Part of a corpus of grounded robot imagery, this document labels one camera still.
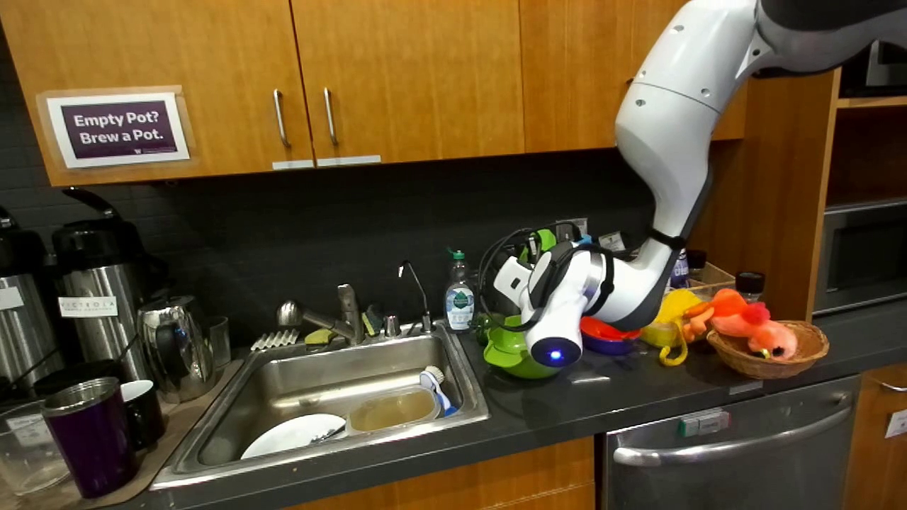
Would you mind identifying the black coffee dispenser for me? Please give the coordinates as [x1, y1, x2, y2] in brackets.
[52, 188, 150, 381]

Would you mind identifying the orange crochet toy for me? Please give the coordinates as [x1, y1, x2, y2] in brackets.
[691, 289, 796, 361]

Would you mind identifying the glass carafe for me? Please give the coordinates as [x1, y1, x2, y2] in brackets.
[136, 296, 229, 402]

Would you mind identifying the white plate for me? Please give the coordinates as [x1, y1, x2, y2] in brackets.
[245, 415, 347, 459]

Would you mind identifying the wooden condiment box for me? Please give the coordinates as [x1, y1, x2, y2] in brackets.
[686, 263, 735, 297]

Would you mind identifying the purple mug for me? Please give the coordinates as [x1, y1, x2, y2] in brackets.
[44, 377, 136, 500]

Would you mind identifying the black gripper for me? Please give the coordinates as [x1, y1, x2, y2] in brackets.
[487, 241, 543, 317]

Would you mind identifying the black pepper grinder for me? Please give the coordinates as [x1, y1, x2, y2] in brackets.
[737, 272, 766, 302]

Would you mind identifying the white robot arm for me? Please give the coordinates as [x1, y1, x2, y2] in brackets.
[493, 0, 907, 368]

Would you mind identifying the green plastic bowl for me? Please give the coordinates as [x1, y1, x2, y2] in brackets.
[483, 316, 555, 381]

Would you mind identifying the clear plastic container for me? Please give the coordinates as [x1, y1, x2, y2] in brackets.
[0, 402, 72, 500]

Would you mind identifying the steel dishwasher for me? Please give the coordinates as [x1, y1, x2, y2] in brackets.
[602, 377, 859, 510]

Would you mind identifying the purple cabinet sign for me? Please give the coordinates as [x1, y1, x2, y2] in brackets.
[46, 91, 191, 170]

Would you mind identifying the green plastic cup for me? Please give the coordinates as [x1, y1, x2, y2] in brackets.
[530, 227, 555, 256]

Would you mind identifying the black white mug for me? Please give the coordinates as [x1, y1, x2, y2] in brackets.
[120, 381, 164, 450]

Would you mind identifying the red and blue bowl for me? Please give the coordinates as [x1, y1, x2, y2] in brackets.
[581, 317, 642, 357]

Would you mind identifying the dish soap bottle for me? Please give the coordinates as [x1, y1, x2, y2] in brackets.
[445, 251, 477, 333]

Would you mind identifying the yellow crochet toy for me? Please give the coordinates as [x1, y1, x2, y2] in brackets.
[643, 289, 704, 368]

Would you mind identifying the stainless steel sink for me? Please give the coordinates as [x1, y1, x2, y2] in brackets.
[154, 326, 487, 492]

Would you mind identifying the wicker basket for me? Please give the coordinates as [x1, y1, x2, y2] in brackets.
[707, 322, 832, 381]

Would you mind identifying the sink faucet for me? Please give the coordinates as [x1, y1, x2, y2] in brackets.
[394, 261, 438, 336]

